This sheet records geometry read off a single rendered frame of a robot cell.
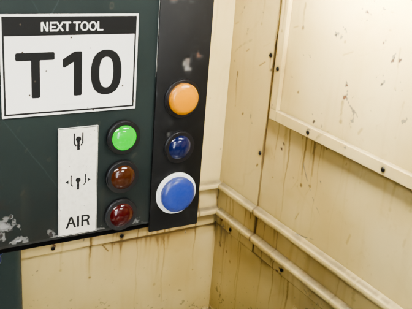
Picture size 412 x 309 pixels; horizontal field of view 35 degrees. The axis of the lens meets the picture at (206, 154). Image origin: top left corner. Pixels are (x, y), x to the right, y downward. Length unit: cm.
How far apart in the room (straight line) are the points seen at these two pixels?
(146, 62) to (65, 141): 8
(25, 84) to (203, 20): 14
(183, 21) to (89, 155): 12
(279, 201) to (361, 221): 29
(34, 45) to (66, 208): 13
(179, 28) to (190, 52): 2
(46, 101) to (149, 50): 8
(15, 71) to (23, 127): 4
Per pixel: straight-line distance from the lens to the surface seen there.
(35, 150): 48
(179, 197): 53
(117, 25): 48
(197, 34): 50
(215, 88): 178
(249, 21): 170
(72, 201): 50
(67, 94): 47
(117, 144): 49
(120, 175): 50
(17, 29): 45
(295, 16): 154
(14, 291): 134
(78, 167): 49
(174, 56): 50
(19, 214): 50
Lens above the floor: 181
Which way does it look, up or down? 20 degrees down
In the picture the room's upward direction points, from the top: 5 degrees clockwise
